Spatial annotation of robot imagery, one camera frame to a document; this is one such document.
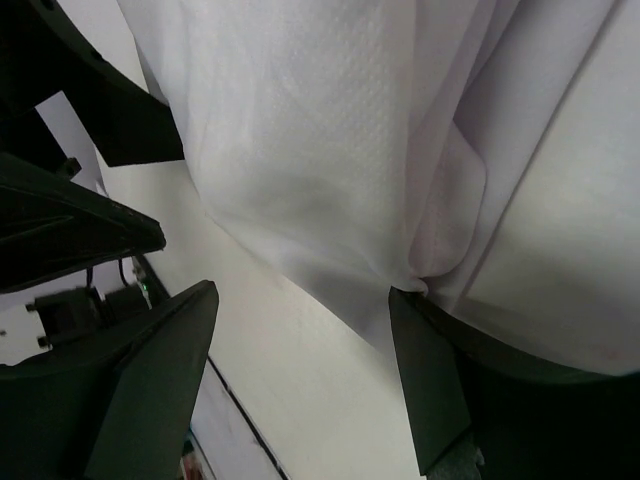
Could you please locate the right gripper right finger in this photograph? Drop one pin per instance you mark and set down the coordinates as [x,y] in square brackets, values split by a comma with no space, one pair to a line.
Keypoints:
[481,409]

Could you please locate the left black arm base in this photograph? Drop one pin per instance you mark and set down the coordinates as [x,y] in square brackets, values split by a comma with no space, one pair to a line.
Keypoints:
[72,314]

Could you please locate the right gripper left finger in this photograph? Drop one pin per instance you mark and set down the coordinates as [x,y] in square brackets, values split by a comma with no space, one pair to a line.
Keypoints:
[116,404]

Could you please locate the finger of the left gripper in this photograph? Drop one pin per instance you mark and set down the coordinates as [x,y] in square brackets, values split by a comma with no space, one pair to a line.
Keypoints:
[127,125]
[52,227]

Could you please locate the white t shirt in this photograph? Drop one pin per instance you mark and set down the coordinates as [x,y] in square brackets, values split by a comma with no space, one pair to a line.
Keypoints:
[485,153]

